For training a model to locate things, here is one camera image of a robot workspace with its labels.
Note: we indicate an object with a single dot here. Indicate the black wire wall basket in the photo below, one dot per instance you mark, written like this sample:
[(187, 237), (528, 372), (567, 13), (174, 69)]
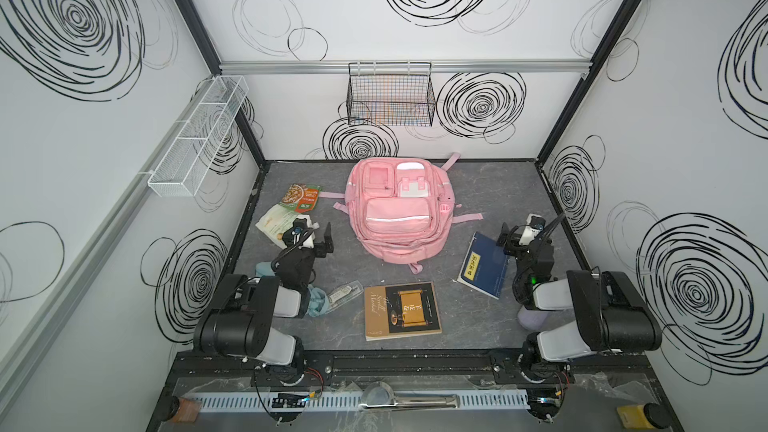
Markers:
[(390, 93)]

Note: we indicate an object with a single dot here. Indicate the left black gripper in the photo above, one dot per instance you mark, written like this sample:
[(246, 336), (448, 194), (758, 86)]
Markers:
[(320, 246)]

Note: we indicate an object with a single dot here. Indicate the lilac glasses case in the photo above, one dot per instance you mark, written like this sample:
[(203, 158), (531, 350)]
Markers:
[(532, 319)]

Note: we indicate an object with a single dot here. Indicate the pink student backpack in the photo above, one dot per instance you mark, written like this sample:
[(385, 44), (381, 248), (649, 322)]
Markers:
[(401, 209)]

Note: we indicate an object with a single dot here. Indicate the blue book yellow label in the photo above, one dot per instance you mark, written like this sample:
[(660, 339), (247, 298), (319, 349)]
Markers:
[(484, 266)]

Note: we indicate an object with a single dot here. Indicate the yellow black button box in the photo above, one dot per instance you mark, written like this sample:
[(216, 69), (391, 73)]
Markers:
[(648, 416)]

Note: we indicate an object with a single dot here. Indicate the brown black button box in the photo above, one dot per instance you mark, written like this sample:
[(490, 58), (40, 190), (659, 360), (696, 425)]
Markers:
[(178, 409)]

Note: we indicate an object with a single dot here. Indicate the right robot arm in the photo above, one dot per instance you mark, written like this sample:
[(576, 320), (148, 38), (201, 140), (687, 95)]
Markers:
[(609, 313)]

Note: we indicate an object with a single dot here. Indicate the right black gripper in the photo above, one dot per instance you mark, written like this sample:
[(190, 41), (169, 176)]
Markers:
[(541, 240)]

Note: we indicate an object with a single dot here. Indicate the clear plastic packet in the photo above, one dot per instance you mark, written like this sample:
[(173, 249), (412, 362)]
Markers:
[(344, 294)]

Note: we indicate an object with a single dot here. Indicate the orange green food packet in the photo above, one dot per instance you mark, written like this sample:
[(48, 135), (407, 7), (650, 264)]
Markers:
[(301, 198)]

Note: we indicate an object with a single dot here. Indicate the white green spout pouch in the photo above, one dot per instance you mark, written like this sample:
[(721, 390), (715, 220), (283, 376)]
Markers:
[(278, 220)]

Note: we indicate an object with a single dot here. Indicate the white mesh wall shelf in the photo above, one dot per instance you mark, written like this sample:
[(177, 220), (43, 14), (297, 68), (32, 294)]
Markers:
[(189, 158)]

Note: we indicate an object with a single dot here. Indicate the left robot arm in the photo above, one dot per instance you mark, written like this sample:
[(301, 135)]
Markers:
[(238, 320)]

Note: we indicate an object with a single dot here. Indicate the white slotted cable duct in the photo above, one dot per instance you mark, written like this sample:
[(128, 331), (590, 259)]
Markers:
[(347, 401)]

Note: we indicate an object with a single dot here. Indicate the light blue pencil pouch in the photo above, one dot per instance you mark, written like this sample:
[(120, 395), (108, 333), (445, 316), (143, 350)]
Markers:
[(314, 304)]

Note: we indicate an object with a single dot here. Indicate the brown and black book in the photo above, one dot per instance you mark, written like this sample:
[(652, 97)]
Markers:
[(400, 311)]

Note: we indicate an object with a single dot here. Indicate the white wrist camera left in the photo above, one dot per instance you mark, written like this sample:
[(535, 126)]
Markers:
[(302, 233)]

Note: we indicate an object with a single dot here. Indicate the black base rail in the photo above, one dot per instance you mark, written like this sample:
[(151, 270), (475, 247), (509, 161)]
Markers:
[(328, 367)]

